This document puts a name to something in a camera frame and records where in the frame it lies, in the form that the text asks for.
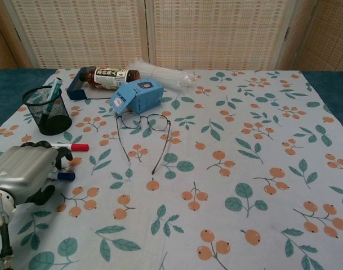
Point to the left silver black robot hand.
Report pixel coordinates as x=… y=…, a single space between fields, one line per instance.
x=22 y=168

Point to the blue capped whiteboard marker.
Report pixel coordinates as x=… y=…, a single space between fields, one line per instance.
x=65 y=176

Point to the red capped whiteboard marker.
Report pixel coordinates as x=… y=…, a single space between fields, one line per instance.
x=78 y=147

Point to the teal pen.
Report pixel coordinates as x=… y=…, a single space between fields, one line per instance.
x=55 y=90

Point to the black pen cup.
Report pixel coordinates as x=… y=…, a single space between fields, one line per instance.
x=54 y=123

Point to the blue grey tray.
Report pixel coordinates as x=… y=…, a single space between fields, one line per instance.
x=75 y=94

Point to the brown tea bottle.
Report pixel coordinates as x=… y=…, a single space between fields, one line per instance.
x=109 y=78

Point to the light blue cardboard box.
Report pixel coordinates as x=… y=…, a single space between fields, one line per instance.
x=144 y=97

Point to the wide woven screen panel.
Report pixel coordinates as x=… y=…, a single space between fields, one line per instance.
x=216 y=33
x=81 y=33

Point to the clear plastic straw bag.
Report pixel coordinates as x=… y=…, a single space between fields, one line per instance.
x=165 y=76

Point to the floral fruit print tablecloth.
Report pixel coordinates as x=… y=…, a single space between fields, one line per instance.
x=202 y=168

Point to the angled woven screen panel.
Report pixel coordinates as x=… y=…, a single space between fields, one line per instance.
x=326 y=36

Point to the thin metal frame eyeglasses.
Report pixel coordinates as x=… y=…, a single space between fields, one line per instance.
x=158 y=123

